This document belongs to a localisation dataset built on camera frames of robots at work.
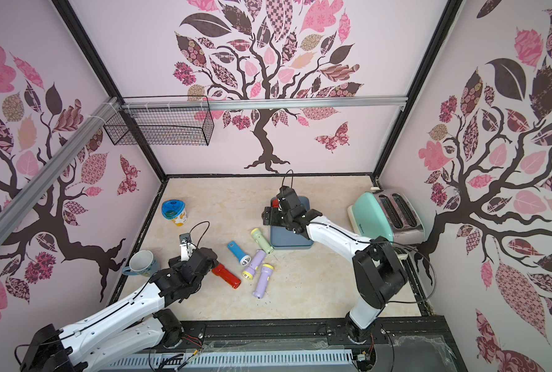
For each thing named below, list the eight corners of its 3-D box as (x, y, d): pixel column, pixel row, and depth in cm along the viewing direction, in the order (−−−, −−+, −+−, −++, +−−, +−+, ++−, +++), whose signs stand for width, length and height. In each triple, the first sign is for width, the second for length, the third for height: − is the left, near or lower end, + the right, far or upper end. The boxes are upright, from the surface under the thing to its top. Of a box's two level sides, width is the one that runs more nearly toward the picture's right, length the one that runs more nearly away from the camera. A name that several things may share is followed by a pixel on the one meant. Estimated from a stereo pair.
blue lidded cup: (166, 228, 102) (157, 215, 94) (172, 212, 107) (163, 199, 100) (185, 228, 102) (177, 215, 94) (190, 212, 107) (183, 199, 100)
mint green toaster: (356, 256, 93) (370, 231, 78) (347, 215, 107) (357, 187, 92) (406, 256, 93) (429, 231, 78) (390, 215, 107) (407, 187, 92)
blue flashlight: (225, 249, 95) (224, 246, 93) (233, 243, 97) (232, 239, 95) (244, 267, 90) (243, 264, 87) (252, 260, 92) (251, 257, 89)
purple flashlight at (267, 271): (252, 295, 83) (251, 293, 81) (264, 265, 91) (263, 262, 88) (262, 299, 82) (261, 297, 80) (273, 268, 90) (273, 265, 88)
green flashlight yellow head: (266, 256, 93) (266, 252, 91) (251, 235, 99) (250, 231, 97) (274, 251, 95) (274, 247, 92) (258, 230, 101) (257, 226, 98)
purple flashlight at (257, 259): (242, 277, 87) (241, 274, 85) (259, 250, 95) (258, 247, 92) (250, 281, 86) (249, 279, 84) (266, 254, 93) (266, 251, 91)
